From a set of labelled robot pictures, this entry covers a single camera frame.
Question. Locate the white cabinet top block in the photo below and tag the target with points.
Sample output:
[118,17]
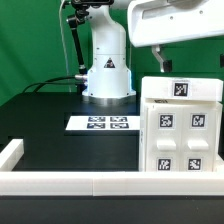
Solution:
[196,89]

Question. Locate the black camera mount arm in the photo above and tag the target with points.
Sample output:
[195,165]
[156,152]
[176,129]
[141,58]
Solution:
[81,12]

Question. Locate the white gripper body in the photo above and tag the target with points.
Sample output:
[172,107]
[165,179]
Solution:
[154,22]

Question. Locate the white U-shaped fence frame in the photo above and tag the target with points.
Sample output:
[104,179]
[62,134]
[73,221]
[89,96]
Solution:
[19,183]

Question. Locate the white base tag plate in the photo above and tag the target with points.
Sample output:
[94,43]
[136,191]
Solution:
[108,123]

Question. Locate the white cabinet body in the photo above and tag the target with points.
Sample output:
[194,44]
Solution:
[148,105]

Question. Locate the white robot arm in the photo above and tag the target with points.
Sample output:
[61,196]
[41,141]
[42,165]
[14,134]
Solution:
[109,79]

